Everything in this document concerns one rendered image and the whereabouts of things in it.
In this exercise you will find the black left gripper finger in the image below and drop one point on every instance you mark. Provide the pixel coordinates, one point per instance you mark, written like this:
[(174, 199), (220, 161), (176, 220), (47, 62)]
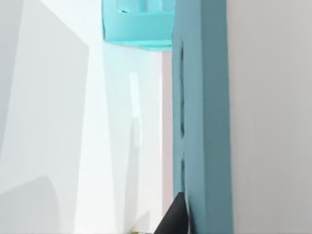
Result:
[(177, 215)]

